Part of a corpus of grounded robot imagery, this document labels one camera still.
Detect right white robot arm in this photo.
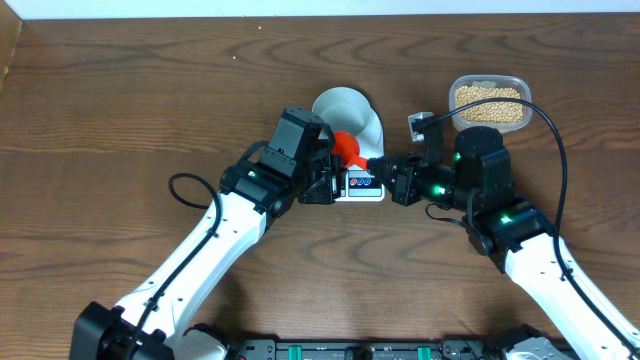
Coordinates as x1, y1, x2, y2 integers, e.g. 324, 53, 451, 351
367, 127, 639, 359

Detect red plastic scoop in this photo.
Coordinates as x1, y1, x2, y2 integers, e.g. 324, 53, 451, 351
332, 131, 368, 170

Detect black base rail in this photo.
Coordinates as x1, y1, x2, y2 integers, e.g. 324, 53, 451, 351
214, 337, 577, 360

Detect clear plastic container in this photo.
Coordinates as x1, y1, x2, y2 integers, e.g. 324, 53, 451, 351
449, 75, 532, 133

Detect soybeans in container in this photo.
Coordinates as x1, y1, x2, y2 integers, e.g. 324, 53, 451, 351
455, 85, 524, 123

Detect left black cable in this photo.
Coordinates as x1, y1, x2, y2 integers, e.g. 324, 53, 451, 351
124, 172, 224, 360

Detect grey round bowl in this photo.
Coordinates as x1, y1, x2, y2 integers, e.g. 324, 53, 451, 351
312, 87, 372, 136

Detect black cable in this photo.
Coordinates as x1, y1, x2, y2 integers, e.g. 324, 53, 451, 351
424, 97, 640, 359
124, 172, 224, 360

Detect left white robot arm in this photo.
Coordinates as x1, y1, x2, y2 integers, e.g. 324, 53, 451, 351
69, 140, 346, 359

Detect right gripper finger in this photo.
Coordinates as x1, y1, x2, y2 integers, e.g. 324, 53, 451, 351
369, 167, 399, 193
367, 155, 400, 173

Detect right black cable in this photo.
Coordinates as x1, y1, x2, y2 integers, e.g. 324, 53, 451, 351
424, 97, 640, 359

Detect white digital kitchen scale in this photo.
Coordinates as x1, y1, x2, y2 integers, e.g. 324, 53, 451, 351
335, 109, 385, 203

